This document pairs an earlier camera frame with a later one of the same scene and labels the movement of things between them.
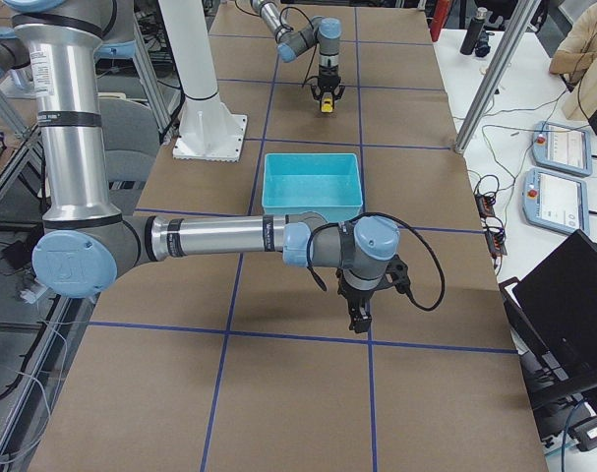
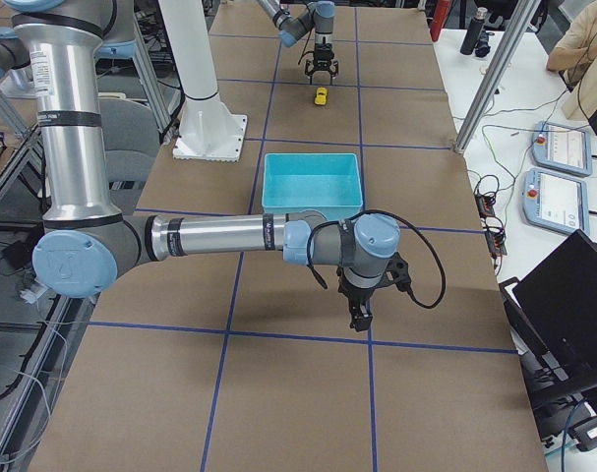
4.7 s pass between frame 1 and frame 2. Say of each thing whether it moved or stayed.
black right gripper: stayed
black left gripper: moved
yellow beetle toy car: moved
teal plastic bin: stayed
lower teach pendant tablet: stayed
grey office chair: stayed
